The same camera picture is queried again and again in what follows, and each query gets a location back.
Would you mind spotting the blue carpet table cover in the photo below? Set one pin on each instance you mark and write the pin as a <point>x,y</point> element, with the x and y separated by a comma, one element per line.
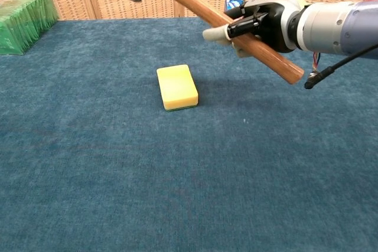
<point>118,160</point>

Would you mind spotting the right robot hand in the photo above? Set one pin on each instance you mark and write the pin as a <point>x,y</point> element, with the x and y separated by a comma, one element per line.
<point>265,24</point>

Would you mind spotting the blue Oreo cookie box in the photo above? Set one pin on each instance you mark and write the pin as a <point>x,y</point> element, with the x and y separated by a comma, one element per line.
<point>233,3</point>

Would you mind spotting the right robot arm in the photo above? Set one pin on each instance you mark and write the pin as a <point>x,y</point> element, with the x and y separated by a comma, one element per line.
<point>333,26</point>

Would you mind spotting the green plastic-wrapped package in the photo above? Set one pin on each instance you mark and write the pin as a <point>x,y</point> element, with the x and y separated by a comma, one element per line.
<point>23,22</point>

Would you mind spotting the yellow sponge with green base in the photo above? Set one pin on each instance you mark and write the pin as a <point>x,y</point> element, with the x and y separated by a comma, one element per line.
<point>176,85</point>

